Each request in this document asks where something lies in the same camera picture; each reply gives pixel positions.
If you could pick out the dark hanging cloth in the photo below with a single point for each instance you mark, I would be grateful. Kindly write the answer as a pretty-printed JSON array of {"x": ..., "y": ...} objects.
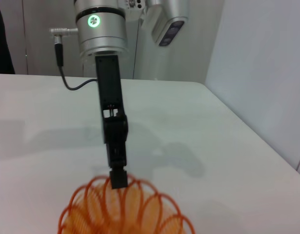
[{"x": 2, "y": 41}]

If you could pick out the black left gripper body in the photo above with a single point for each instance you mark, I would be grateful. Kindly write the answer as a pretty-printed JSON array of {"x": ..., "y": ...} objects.
[{"x": 110, "y": 87}]

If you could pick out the orange woven plastic basket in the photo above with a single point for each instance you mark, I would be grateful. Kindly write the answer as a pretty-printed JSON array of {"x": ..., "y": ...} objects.
[{"x": 103, "y": 214}]

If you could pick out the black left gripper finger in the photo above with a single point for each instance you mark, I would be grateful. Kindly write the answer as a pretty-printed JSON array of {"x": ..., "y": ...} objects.
[{"x": 118, "y": 179}]

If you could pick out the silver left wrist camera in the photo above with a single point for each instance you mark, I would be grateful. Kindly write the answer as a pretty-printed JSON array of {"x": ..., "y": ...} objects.
[{"x": 169, "y": 26}]

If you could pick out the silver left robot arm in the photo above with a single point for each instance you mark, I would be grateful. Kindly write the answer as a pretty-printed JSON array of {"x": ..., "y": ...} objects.
[{"x": 101, "y": 26}]

